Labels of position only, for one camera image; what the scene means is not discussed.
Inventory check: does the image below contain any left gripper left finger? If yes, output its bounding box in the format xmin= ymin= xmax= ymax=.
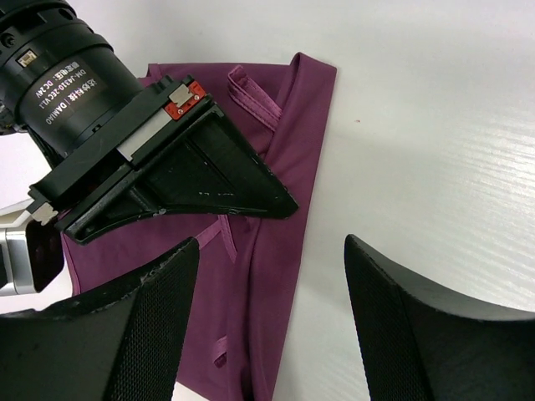
xmin=1 ymin=238 xmax=199 ymax=400

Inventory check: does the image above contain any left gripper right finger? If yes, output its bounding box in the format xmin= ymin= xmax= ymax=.
xmin=344 ymin=235 xmax=534 ymax=400

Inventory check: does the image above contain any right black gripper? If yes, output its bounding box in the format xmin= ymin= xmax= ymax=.
xmin=28 ymin=74 xmax=298 ymax=243

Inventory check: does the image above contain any purple cloth napkin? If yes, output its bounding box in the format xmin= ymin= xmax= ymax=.
xmin=64 ymin=53 xmax=336 ymax=400

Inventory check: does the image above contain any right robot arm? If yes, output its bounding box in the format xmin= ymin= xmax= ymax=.
xmin=1 ymin=1 xmax=298 ymax=244

